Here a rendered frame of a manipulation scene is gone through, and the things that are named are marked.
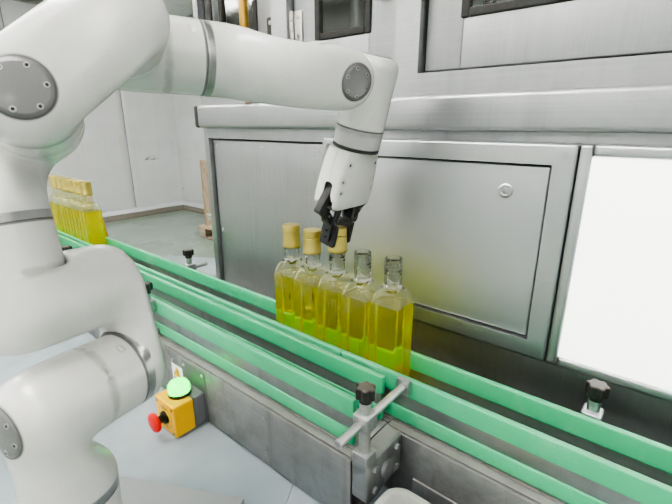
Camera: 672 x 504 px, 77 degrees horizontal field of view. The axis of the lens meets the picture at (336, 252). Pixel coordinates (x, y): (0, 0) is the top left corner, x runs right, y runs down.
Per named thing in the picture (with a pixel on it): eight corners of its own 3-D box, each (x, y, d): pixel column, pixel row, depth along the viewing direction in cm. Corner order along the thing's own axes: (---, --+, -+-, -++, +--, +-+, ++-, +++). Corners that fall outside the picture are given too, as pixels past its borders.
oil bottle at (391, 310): (409, 396, 75) (416, 284, 69) (392, 411, 71) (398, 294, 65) (383, 384, 79) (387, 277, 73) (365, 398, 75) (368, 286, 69)
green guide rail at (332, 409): (356, 442, 64) (357, 397, 61) (352, 446, 63) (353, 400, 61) (10, 242, 170) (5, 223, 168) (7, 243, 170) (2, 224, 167)
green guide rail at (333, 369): (383, 417, 69) (385, 375, 67) (380, 420, 68) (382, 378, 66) (31, 239, 176) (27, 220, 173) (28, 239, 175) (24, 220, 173)
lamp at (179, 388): (195, 392, 85) (194, 379, 85) (175, 403, 82) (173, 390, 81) (183, 384, 88) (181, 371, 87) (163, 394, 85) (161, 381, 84)
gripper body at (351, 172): (358, 132, 72) (344, 193, 77) (318, 133, 65) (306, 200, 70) (394, 144, 68) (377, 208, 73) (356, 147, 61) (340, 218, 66)
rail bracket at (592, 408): (603, 448, 64) (621, 371, 60) (595, 476, 59) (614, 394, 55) (574, 436, 66) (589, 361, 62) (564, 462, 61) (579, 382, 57)
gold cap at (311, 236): (301, 250, 80) (300, 227, 78) (319, 248, 80) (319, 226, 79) (305, 255, 76) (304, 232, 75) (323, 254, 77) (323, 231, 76)
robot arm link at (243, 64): (191, 89, 56) (331, 99, 66) (217, 111, 46) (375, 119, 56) (190, 16, 52) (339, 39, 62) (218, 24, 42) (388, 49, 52)
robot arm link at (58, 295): (-71, 239, 40) (88, 216, 55) (3, 463, 44) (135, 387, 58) (-24, 227, 36) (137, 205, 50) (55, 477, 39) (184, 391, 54)
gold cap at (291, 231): (285, 243, 84) (284, 221, 83) (302, 244, 84) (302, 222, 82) (280, 248, 81) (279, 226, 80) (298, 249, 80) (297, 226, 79)
